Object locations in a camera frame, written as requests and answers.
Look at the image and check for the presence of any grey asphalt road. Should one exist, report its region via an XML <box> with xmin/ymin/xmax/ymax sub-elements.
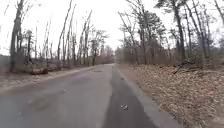
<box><xmin>0</xmin><ymin>63</ymin><xmax>183</xmax><ymax>128</ymax></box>

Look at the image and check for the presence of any wood of bare trees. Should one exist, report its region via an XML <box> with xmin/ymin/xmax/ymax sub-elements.
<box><xmin>114</xmin><ymin>0</ymin><xmax>224</xmax><ymax>69</ymax></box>
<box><xmin>0</xmin><ymin>0</ymin><xmax>116</xmax><ymax>75</ymax></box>

